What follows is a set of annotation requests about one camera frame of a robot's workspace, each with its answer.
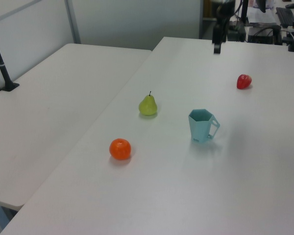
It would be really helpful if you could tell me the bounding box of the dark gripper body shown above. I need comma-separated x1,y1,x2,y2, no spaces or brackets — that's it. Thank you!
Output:
212,15,230,45

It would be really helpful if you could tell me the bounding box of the light blue hexagonal mug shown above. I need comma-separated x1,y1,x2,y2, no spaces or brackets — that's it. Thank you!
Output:
188,109,221,144

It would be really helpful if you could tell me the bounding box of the red toy strawberry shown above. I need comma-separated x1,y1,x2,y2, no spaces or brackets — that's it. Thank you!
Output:
236,74,252,90

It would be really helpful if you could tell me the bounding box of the black electronics box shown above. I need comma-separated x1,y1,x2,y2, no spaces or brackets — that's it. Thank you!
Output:
247,24,283,45

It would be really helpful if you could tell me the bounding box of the black keyboard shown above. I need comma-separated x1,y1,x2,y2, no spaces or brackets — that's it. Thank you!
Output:
275,6,294,28

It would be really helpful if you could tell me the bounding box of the green toy pear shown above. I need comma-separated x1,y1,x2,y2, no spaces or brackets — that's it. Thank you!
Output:
138,91,158,116

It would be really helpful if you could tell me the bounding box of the orange toy mandarin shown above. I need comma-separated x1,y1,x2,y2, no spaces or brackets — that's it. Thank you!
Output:
109,138,132,161

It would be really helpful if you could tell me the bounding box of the white side table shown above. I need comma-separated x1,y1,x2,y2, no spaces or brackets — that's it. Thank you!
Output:
0,43,152,211

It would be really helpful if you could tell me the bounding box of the black camera pole with base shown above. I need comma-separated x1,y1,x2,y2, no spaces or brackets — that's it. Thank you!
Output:
0,24,20,92

